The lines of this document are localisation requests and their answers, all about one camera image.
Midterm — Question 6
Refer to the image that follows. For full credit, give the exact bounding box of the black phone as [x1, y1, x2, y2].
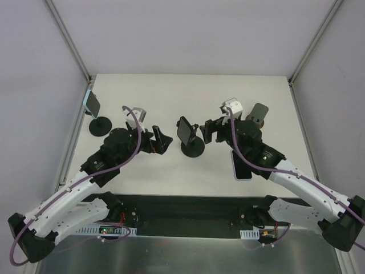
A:
[177, 116, 193, 145]

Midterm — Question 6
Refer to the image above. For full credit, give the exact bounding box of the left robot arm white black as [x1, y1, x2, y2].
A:
[8, 126, 173, 267]

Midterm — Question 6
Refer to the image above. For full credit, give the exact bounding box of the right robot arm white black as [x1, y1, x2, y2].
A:
[200, 117, 364, 252]

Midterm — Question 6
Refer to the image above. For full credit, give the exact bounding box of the grey stand on wooden base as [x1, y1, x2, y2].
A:
[246, 103, 269, 129]

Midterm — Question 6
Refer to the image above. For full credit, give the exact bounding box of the black round phone stand left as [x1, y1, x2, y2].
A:
[89, 116, 112, 137]

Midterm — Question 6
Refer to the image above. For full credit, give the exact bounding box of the phone in light blue case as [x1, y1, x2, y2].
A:
[83, 90, 100, 119]

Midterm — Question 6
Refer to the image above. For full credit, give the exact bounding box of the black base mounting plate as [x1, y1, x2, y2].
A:
[85, 194, 289, 239]

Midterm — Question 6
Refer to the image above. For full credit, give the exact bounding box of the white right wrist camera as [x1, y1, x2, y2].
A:
[220, 98, 243, 123]

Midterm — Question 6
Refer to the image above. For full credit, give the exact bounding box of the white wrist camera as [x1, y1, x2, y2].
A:
[220, 98, 243, 123]
[123, 107, 147, 131]

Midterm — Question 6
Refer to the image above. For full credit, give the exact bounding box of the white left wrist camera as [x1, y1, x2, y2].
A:
[123, 107, 147, 131]

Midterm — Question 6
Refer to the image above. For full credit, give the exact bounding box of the white cable duct left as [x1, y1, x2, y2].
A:
[74, 224, 137, 237]

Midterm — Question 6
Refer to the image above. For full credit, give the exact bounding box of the white cable duct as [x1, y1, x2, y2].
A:
[74, 224, 137, 237]
[240, 229, 260, 240]

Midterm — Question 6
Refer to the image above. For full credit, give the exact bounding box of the white cable duct right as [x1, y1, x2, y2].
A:
[240, 229, 260, 240]

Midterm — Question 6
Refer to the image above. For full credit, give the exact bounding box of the aluminium frame post left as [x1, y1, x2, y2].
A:
[42, 0, 93, 84]

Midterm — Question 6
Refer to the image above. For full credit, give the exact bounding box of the aluminium frame post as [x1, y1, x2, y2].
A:
[288, 0, 345, 87]
[42, 0, 93, 84]

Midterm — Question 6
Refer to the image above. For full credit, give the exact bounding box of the aluminium frame post right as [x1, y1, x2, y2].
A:
[288, 0, 345, 87]

